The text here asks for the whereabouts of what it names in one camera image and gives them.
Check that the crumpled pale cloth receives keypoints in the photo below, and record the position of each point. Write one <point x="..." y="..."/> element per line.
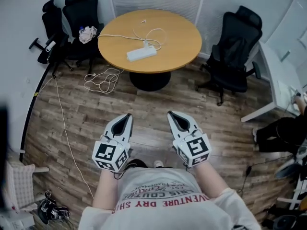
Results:
<point x="87" y="35"/>

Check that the person's white printed shirt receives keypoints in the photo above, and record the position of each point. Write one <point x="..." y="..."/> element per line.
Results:
<point x="168" y="214"/>

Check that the person's right forearm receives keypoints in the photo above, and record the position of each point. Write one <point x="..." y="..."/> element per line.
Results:
<point x="208" y="176"/>

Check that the pile of metal equipment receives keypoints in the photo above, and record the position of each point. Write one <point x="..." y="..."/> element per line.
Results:
<point x="297" y="195"/>

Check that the black device with printed tags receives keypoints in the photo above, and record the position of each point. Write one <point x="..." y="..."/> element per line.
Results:
<point x="51" y="211"/>

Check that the white power strip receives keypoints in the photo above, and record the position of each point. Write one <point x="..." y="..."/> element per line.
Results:
<point x="141" y="53"/>

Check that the white chair with checked cloth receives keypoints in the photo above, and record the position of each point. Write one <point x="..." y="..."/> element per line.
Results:
<point x="20" y="183"/>

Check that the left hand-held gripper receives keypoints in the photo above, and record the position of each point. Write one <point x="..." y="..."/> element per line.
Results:
<point x="105" y="152"/>

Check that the person's right shoe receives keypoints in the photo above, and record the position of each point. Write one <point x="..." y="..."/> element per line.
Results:
<point x="158" y="164"/>

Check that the white handheld device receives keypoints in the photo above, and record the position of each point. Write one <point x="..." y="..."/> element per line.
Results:
<point x="50" y="47"/>

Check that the white box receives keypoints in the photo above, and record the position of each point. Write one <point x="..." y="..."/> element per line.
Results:
<point x="14" y="220"/>

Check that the person's left forearm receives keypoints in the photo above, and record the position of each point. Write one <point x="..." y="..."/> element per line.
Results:
<point x="105" y="188"/>

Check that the black office chair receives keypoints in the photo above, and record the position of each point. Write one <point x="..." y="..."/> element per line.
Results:
<point x="81" y="11"/>
<point x="51" y="15"/>
<point x="237" y="56"/>

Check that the blue-capped plastic bottle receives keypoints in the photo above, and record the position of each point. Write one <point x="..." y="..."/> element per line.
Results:
<point x="81" y="29"/>

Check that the round wooden table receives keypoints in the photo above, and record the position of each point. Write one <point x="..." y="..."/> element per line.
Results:
<point x="172" y="44"/>

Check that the white desk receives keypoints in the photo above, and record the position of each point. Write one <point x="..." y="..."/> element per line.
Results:
<point x="273" y="80"/>

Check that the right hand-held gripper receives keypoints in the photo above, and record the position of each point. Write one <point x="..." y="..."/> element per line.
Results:
<point x="195" y="150"/>

